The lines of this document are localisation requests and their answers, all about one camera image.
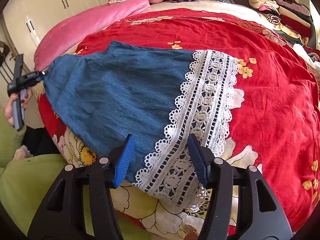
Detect blue denim lace-trimmed pants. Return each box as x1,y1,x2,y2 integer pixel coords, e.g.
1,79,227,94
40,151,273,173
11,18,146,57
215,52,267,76
44,41,239,210

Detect left hand red nails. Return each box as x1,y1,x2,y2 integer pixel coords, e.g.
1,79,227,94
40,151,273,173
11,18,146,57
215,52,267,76
3,90,29,126

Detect pink plush blanket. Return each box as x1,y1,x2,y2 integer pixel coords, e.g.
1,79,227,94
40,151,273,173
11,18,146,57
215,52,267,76
34,0,150,71

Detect red floral bedspread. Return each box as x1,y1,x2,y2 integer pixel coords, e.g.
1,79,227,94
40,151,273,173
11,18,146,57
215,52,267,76
37,8,320,240

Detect cream bed sheet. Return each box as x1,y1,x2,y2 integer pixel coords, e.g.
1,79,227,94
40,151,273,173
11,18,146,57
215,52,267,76
147,1,274,30

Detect stack of folded clothes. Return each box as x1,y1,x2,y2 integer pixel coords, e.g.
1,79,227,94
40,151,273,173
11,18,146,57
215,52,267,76
248,0,319,56

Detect cream wardrobe with handles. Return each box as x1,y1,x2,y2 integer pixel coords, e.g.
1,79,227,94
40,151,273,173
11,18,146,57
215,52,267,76
3,0,108,70

